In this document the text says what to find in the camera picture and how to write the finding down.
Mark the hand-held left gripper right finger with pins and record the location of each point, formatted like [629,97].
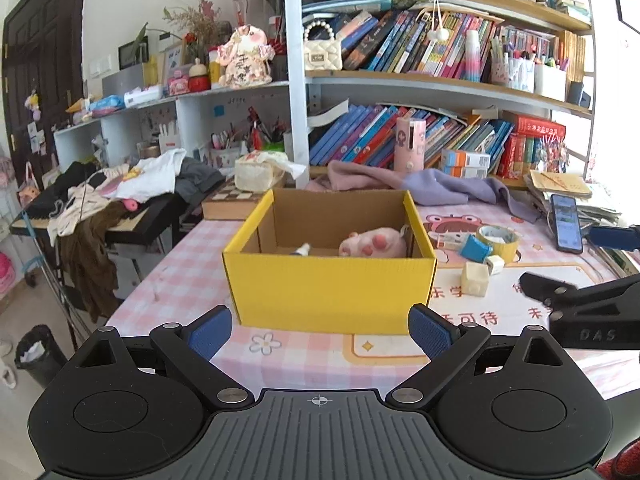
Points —
[429,332]

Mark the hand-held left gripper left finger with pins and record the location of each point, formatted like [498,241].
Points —
[212,331]

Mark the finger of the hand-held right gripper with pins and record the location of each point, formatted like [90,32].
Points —
[550,287]
[612,237]

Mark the yellow tape roll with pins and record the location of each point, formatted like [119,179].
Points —
[511,250]

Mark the large cream cube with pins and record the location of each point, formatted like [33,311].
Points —
[474,280]

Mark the blue crinkled packet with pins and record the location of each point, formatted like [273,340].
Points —
[475,249]

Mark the yellow cardboard box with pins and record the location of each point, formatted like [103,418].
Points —
[325,285]

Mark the black smartphone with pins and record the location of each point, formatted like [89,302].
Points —
[567,222]

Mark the pink checkered tablecloth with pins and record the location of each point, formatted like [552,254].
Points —
[200,285]

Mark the small cream cube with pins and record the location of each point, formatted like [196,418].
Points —
[495,265]

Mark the stack of notebooks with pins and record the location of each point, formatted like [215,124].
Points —
[560,185]

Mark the pink plush toy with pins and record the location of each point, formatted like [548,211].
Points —
[370,245]

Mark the set of red books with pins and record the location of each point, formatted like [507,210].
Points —
[535,145]

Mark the small white bottle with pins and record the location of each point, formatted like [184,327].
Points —
[301,249]

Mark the wooden chessboard box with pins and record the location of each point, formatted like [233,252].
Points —
[225,205]

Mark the red cloth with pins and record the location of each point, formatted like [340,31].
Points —
[622,462]

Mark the brown cloth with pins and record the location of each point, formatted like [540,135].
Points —
[90,260]

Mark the orange and white box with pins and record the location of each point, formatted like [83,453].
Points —
[465,158]
[465,172]

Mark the pink and purple sweater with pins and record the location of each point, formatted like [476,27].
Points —
[440,187]

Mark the cream tissue pack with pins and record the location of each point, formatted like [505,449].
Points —
[260,172]

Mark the white storage box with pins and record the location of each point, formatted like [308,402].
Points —
[550,82]

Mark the white t-shirt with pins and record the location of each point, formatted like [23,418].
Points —
[150,175]

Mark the black trash bin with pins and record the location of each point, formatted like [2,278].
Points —
[40,355]

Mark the cup of pens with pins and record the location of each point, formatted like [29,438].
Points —
[225,152]

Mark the pink cylindrical device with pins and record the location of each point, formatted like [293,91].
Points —
[410,145]

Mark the white pen holder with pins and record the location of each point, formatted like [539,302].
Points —
[512,72]

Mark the row of blue books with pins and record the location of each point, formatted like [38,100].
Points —
[360,132]

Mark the stack of pastel cups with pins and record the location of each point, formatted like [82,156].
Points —
[472,57]

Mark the blue wipes packet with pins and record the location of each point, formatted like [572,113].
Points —
[105,104]

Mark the red and white doll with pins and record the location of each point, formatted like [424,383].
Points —
[199,77]

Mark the white bookshelf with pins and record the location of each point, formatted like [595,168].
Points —
[295,85]

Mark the floral cat figurine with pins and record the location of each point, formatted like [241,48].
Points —
[245,60]

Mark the row of colourful books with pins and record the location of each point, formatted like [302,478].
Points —
[400,40]

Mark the white pearl handbag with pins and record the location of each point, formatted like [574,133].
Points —
[322,55]

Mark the dried flower bouquet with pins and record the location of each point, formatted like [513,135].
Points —
[197,20]

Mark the dark wooden door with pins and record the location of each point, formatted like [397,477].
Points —
[45,60]

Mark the black picture frame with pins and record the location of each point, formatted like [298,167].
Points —
[132,55]

